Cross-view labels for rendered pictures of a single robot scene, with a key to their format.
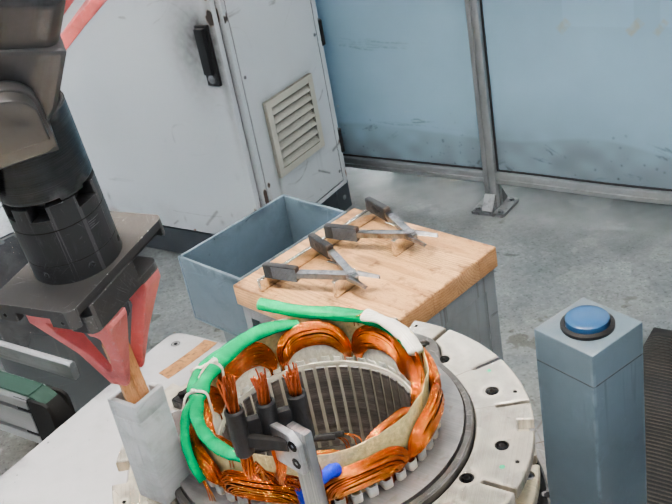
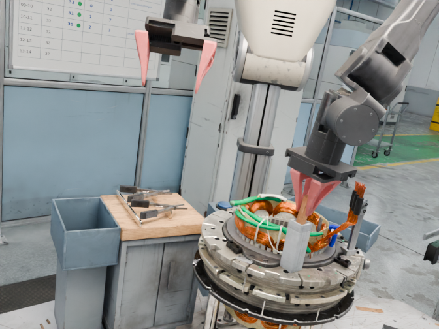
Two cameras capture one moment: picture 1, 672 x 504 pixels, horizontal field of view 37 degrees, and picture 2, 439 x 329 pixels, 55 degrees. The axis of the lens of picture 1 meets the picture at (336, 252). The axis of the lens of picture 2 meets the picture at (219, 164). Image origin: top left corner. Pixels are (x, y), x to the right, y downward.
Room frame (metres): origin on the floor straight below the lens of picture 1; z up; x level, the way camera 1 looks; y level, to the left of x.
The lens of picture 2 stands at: (0.60, 0.84, 1.45)
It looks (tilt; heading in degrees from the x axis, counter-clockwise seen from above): 16 degrees down; 280
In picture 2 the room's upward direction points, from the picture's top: 9 degrees clockwise
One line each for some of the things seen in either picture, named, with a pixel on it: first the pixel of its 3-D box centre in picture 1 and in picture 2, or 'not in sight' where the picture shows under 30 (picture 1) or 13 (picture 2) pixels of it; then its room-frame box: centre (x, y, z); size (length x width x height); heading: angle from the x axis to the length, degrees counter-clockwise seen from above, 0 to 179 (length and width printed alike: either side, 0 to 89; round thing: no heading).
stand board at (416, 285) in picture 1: (364, 275); (153, 213); (0.89, -0.02, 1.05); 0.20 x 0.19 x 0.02; 41
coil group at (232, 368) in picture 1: (245, 371); not in sight; (0.66, 0.09, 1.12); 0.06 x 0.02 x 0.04; 137
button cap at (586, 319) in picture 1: (587, 319); (225, 204); (0.76, -0.22, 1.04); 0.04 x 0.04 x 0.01
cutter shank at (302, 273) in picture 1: (325, 274); (166, 209); (0.85, 0.01, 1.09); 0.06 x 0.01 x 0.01; 66
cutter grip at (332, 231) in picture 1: (341, 232); (135, 198); (0.93, -0.01, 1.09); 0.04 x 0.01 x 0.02; 56
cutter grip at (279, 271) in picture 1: (281, 271); (149, 214); (0.87, 0.06, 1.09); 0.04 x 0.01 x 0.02; 56
